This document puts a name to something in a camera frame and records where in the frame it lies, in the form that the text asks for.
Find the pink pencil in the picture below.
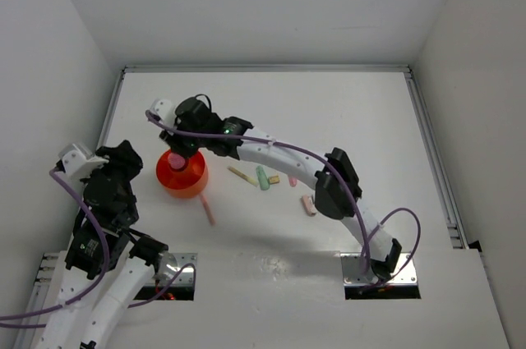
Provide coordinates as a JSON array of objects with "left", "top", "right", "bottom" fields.
[{"left": 199, "top": 194, "right": 216, "bottom": 227}]

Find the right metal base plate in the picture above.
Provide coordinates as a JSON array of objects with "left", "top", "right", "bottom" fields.
[{"left": 340, "top": 252, "right": 418, "bottom": 287}]

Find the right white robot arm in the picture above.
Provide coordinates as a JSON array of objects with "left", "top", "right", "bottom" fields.
[{"left": 147, "top": 96, "right": 402, "bottom": 281}]

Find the pink mini stapler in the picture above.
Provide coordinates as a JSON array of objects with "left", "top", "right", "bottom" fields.
[{"left": 301, "top": 195, "right": 317, "bottom": 216}]

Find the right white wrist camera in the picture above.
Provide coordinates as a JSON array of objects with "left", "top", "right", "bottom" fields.
[{"left": 149, "top": 99, "right": 175, "bottom": 126}]

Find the pink capped glue bottle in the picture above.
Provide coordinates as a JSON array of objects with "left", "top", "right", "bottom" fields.
[{"left": 167, "top": 153, "right": 187, "bottom": 171}]

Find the green highlighter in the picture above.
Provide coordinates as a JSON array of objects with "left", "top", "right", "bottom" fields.
[{"left": 256, "top": 165, "right": 270, "bottom": 191}]

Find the metal base plate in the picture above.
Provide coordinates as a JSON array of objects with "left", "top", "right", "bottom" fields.
[
  {"left": 154, "top": 252, "right": 198, "bottom": 288},
  {"left": 340, "top": 252, "right": 418, "bottom": 287}
]

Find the orange round organizer container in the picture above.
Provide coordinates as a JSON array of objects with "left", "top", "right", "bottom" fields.
[{"left": 155, "top": 150, "right": 209, "bottom": 199}]

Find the small yellow eraser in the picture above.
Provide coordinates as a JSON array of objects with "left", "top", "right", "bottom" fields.
[{"left": 269, "top": 176, "right": 280, "bottom": 185}]

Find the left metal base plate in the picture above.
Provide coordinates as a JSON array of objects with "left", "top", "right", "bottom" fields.
[{"left": 154, "top": 252, "right": 198, "bottom": 288}]

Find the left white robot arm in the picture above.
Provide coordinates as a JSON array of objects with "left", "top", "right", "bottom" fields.
[{"left": 35, "top": 140, "right": 168, "bottom": 348}]

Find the beige pencil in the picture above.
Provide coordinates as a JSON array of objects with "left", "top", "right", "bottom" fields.
[{"left": 228, "top": 166, "right": 259, "bottom": 187}]

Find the aluminium frame rail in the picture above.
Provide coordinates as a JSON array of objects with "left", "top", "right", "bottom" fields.
[{"left": 16, "top": 62, "right": 469, "bottom": 349}]

